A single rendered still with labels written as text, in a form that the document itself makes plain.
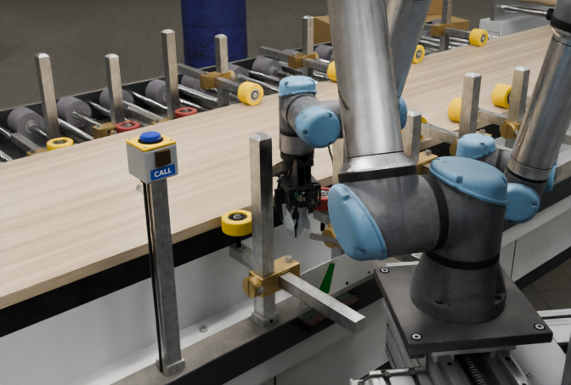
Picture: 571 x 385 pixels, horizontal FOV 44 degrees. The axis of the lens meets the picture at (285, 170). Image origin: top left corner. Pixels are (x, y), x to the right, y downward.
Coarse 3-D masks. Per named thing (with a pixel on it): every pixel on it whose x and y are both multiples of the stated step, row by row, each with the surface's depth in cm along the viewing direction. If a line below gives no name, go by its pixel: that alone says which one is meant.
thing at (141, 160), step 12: (132, 144) 129; (144, 144) 128; (156, 144) 128; (168, 144) 129; (132, 156) 130; (144, 156) 126; (132, 168) 131; (144, 168) 127; (156, 168) 129; (144, 180) 129; (156, 180) 130
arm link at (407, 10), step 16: (400, 0) 113; (416, 0) 112; (400, 16) 115; (416, 16) 115; (400, 32) 117; (416, 32) 118; (400, 48) 120; (400, 64) 122; (400, 80) 125; (400, 96) 130; (400, 112) 134
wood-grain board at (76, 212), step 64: (448, 64) 308; (512, 64) 307; (192, 128) 232; (256, 128) 232; (448, 128) 230; (0, 192) 187; (64, 192) 186; (128, 192) 186; (192, 192) 185; (0, 256) 155; (64, 256) 155; (128, 256) 158
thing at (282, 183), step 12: (288, 156) 143; (312, 156) 144; (300, 168) 145; (276, 180) 150; (288, 180) 147; (300, 180) 146; (312, 180) 147; (288, 192) 144; (300, 192) 146; (312, 192) 145; (288, 204) 145; (300, 204) 146; (312, 204) 146
